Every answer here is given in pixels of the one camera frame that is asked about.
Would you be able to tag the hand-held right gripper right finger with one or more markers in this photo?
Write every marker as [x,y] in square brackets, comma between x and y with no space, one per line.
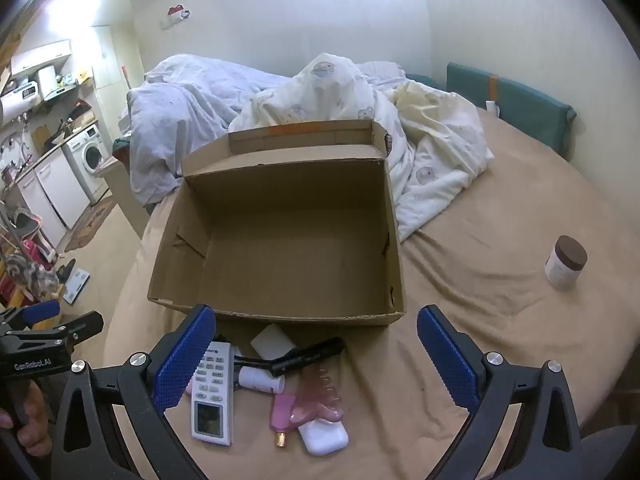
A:
[445,355]

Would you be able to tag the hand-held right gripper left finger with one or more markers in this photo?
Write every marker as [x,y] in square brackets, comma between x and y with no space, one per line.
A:
[182,360]

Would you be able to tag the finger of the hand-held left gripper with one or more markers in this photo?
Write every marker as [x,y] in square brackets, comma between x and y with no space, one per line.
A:
[80,325]
[42,310]

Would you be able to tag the white remote control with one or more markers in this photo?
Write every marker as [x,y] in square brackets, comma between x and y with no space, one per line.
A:
[212,390]

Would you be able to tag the white pill bottle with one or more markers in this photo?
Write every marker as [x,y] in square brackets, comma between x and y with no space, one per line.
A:
[260,380]

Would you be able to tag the white power adapter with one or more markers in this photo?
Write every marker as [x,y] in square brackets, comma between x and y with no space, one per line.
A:
[272,342]

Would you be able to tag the pink perfume bottle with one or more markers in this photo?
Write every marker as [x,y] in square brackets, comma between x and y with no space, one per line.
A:
[282,412]

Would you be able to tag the white earbuds case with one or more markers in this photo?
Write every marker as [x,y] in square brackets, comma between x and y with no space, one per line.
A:
[322,437]

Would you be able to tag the cardboard box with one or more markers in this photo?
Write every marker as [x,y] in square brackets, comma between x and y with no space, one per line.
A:
[280,240]

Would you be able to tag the person's left hand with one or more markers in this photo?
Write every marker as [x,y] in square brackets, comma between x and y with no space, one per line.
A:
[37,415]

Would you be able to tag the grey tabby cat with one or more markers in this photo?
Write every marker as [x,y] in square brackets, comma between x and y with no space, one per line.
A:
[30,272]

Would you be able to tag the white bathroom scale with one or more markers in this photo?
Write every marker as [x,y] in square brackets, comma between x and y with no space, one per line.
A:
[76,285]

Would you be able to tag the black slippers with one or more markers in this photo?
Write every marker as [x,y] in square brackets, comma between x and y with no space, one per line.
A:
[65,270]

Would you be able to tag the brown floor rug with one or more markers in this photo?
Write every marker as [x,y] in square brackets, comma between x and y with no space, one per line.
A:
[92,225]

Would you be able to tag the white floor cabinets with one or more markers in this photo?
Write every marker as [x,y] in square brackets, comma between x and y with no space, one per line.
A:
[50,195]

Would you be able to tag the white jar with brown lid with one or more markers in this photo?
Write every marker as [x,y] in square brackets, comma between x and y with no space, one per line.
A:
[565,262]

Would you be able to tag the white washing machine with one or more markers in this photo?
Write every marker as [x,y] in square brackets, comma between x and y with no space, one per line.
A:
[90,155]

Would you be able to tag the person's right leg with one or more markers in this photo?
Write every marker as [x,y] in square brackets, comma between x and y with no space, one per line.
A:
[610,455]

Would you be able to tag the white water heater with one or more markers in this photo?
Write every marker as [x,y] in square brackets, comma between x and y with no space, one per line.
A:
[17,102]

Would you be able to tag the cream printed duvet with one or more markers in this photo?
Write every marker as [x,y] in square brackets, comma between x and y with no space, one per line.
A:
[425,135]

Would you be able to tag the white duvet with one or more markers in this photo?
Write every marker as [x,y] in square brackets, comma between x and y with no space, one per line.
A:
[190,110]

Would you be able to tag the small white object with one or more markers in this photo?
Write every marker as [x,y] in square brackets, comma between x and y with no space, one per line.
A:
[492,107]

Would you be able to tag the green headboard cushion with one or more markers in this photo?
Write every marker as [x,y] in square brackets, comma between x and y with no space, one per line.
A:
[525,105]

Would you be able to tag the white closet door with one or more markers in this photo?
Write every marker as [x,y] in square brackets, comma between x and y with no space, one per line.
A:
[107,55]

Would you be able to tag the white wall cabinet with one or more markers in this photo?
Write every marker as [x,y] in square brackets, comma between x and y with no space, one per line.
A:
[40,55]

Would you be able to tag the red and white wall decoration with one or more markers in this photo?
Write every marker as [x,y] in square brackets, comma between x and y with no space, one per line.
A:
[175,15]

